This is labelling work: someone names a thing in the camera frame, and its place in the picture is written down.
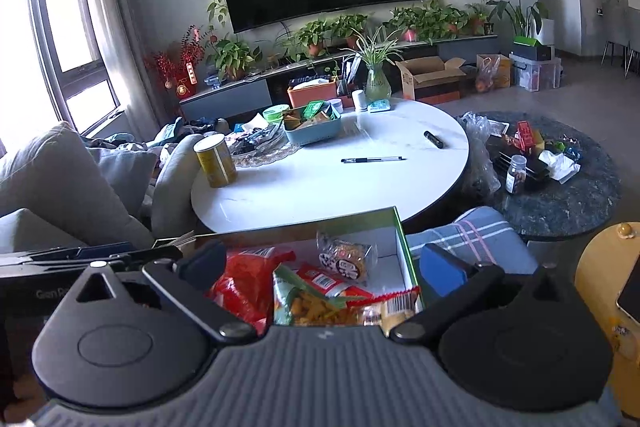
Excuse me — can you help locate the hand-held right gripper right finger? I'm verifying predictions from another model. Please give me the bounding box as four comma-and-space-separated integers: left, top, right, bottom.
389, 244, 572, 343

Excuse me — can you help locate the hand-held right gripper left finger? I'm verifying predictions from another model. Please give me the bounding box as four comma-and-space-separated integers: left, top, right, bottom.
74, 241, 257, 345

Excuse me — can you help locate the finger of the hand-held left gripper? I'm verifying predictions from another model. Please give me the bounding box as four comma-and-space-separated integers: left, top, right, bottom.
0, 244, 184, 266
30, 257, 151, 272

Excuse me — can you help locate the large red snack bag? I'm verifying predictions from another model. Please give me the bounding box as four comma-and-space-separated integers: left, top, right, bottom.
207, 247, 297, 336

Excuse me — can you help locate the yellow snack packet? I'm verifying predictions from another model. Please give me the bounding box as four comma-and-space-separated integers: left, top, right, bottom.
372, 285, 424, 337

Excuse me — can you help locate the clear cookie packet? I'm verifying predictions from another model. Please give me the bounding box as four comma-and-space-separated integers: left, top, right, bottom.
315, 231, 379, 284

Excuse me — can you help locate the green snack packet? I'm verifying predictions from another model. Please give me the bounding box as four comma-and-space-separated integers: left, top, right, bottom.
272, 263, 376, 328

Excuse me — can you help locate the red checkered snack packet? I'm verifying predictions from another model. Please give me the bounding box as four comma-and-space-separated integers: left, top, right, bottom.
297, 263, 375, 301

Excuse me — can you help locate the grey sofa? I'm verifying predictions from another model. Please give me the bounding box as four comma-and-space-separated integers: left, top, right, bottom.
0, 121, 206, 256

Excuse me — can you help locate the yellow tin can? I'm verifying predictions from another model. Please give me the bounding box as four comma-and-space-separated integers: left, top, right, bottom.
193, 133, 239, 188

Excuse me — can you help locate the glass jar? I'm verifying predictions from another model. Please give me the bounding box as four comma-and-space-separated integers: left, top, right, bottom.
504, 155, 528, 194

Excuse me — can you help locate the glass tray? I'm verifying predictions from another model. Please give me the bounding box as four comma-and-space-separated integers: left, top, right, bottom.
227, 126, 302, 168

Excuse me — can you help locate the crumpled clear plastic bag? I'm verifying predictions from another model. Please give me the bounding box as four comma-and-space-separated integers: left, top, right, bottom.
456, 111, 502, 198

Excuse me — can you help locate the dark marble round table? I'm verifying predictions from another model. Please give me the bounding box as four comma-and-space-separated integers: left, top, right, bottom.
459, 110, 624, 239

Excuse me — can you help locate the pile of clothes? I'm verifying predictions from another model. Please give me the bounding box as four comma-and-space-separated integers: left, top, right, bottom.
85, 116, 234, 158

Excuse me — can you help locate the white round table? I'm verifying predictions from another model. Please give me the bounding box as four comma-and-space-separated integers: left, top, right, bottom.
190, 98, 471, 236

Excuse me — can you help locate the yellow wooden stool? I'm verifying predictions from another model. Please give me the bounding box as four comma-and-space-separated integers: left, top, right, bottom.
574, 221, 640, 419

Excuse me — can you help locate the white tissue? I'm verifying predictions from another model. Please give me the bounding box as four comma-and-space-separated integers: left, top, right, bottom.
537, 150, 582, 184

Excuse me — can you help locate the red upright packet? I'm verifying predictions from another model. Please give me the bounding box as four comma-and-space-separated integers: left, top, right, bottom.
514, 120, 534, 150

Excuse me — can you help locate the grey television cabinet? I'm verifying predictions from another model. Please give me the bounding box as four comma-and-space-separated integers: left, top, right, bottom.
179, 34, 501, 124

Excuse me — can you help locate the green lidded round container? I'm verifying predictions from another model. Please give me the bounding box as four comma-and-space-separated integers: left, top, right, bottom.
262, 104, 292, 124

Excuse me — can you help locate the blue plastic basket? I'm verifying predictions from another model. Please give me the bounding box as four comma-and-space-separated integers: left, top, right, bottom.
282, 104, 344, 146

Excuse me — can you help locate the open cardboard box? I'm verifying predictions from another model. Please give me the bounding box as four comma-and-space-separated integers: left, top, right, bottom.
394, 55, 467, 104

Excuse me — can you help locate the smartphone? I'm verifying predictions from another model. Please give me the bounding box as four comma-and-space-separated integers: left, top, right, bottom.
615, 266, 640, 324

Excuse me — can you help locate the glass vase with spider plant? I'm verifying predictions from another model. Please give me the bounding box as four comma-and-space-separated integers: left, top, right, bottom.
349, 27, 405, 104

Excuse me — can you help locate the plastic bag of fruit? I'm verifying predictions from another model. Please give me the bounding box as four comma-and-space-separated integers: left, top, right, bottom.
474, 54, 514, 94

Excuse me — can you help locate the red berry decoration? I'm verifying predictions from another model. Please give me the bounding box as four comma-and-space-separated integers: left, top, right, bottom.
144, 25, 207, 101

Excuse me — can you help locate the orange box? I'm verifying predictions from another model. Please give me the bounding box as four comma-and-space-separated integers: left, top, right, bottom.
287, 79, 339, 108

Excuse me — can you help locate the row of potted plants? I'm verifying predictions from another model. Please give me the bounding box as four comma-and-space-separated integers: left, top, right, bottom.
205, 0, 494, 81

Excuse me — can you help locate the clear storage box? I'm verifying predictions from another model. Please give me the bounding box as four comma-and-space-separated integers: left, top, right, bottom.
509, 52, 564, 92

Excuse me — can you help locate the sheer curtain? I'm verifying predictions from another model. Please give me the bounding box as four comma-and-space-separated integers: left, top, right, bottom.
79, 0, 167, 134

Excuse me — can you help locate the dark framed window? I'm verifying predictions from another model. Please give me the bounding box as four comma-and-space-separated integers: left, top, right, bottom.
0, 0, 124, 144

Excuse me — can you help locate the large-leaf plant in white pot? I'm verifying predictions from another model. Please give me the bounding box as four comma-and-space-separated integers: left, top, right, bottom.
486, 0, 557, 48

